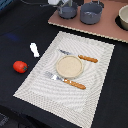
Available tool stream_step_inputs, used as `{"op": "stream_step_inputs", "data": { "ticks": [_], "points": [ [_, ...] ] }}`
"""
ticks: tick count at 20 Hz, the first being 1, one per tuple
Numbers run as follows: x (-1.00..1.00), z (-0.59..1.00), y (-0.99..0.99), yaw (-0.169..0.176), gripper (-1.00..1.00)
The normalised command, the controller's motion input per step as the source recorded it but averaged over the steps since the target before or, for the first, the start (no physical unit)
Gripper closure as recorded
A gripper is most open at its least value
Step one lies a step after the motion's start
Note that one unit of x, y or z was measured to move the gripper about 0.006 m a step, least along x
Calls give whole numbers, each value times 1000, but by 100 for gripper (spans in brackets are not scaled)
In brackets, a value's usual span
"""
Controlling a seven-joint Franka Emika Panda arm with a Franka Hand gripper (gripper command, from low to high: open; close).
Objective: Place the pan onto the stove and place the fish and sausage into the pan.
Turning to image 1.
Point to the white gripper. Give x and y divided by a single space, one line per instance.
57 2

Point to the grey frying pan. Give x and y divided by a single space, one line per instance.
68 11

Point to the red sausage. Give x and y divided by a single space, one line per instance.
20 66

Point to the pink stove board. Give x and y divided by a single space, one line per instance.
106 27

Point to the dark grey pot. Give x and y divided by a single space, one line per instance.
90 13

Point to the round beige plate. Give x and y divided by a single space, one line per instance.
69 66

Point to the beige bowl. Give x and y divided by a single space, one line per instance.
123 14

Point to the knife with wooden handle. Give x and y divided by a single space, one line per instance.
80 56

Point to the fork with wooden handle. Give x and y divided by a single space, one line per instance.
72 83

